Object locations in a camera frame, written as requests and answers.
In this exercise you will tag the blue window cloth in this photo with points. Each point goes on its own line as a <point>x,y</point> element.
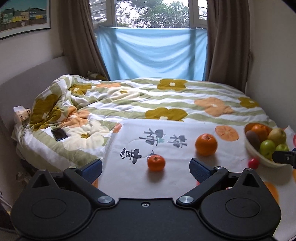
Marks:
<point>152,53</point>

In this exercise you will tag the white persimmon print cloth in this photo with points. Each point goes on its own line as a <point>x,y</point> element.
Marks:
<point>175,180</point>

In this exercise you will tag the window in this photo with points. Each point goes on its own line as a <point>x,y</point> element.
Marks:
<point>150,12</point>

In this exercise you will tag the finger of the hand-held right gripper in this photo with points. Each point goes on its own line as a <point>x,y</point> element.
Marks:
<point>281,156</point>

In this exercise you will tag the yellow duck print bowl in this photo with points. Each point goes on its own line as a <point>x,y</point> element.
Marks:
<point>266,161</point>

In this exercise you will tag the green apple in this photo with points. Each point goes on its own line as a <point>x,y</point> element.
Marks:
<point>282,147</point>
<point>267,148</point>

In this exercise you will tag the yellow apple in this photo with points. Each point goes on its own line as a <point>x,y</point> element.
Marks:
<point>277,135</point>

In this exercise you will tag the red cherry tomato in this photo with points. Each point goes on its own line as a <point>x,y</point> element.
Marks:
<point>253,163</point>

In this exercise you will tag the large orange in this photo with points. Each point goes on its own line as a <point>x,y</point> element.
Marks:
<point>206,144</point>
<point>260,131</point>

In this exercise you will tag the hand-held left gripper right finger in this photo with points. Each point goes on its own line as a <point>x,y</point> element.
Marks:
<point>198,170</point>

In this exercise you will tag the small tangerine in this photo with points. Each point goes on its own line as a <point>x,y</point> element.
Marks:
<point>156,162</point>

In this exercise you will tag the brown kiwi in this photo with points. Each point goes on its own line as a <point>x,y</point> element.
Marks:
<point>253,139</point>

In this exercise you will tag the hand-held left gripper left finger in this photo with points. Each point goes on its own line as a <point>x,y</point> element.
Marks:
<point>93,169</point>

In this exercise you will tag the floral striped blanket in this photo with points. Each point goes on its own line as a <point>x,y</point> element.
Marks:
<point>138,99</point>

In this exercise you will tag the framed wall poster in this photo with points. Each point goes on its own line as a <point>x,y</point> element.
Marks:
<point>23,17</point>

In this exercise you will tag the floral pillow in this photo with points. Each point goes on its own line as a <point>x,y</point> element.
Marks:
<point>96,76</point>

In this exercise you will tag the grey bed headboard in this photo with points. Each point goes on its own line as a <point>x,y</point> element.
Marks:
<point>27,81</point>

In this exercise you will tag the small white printed box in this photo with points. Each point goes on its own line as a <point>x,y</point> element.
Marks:
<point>22,114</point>

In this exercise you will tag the black smartphone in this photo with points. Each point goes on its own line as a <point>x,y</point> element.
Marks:
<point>59,134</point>

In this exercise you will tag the brown curtain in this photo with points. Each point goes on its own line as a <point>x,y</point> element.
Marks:
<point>78,37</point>
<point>227,41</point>

